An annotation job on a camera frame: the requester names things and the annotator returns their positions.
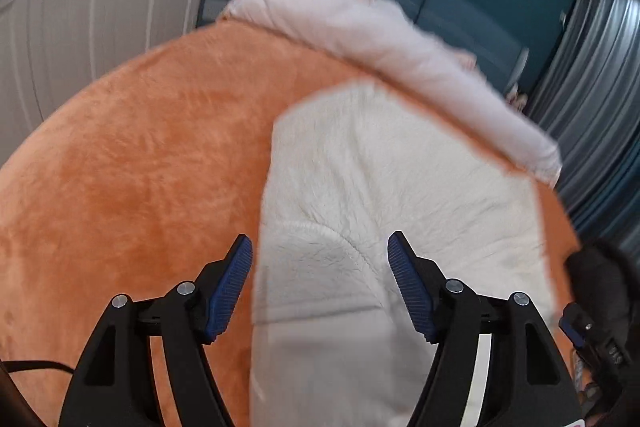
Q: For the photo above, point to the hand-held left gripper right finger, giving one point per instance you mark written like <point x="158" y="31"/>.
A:
<point x="407" y="287"/>

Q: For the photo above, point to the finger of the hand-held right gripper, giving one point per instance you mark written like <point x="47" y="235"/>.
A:
<point x="572" y="327"/>

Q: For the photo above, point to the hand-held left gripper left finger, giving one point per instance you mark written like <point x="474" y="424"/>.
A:
<point x="230" y="292"/>

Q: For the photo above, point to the white padded jacket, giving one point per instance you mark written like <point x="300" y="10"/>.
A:
<point x="375" y="182"/>

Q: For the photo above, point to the person's right forearm black sleeve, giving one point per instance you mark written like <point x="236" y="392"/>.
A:
<point x="597" y="272"/>

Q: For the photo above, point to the orange plush bed cover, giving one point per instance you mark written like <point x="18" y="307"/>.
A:
<point x="125" y="182"/>

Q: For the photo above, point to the grey blue curtain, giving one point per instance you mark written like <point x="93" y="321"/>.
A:
<point x="600" y="107"/>

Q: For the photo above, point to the pale pink duvet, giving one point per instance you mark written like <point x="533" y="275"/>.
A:
<point x="375" y="32"/>

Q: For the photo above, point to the dark nightstand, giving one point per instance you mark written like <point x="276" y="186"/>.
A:
<point x="212" y="9"/>

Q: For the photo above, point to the white panelled wardrobe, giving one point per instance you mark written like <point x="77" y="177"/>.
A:
<point x="100" y="7"/>

